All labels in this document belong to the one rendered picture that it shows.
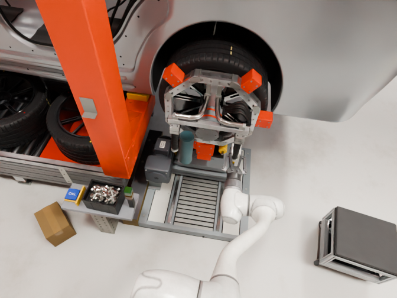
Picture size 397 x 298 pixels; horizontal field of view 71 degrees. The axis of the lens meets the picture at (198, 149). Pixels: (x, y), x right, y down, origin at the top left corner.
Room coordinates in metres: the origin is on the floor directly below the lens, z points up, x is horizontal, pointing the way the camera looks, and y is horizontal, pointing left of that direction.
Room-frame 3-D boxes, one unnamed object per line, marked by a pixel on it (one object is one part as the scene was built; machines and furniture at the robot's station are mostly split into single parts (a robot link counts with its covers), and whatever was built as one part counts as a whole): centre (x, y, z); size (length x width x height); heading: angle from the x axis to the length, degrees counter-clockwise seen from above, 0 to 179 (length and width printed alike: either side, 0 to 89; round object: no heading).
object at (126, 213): (0.70, 0.56, 0.44); 0.43 x 0.17 x 0.03; 87
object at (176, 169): (1.33, -0.06, 0.13); 0.50 x 0.36 x 0.10; 87
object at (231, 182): (0.68, -0.19, 0.83); 0.09 x 0.06 x 0.09; 87
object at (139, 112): (1.25, 0.46, 0.69); 0.52 x 0.17 x 0.35; 177
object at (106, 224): (0.70, 0.59, 0.21); 0.10 x 0.10 x 0.42; 87
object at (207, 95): (1.04, 0.06, 1.03); 0.19 x 0.18 x 0.11; 177
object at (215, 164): (1.33, -0.06, 0.32); 0.40 x 0.30 x 0.28; 87
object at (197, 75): (1.16, -0.05, 0.85); 0.54 x 0.07 x 0.54; 87
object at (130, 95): (1.42, 0.45, 0.71); 0.14 x 0.14 x 0.05; 87
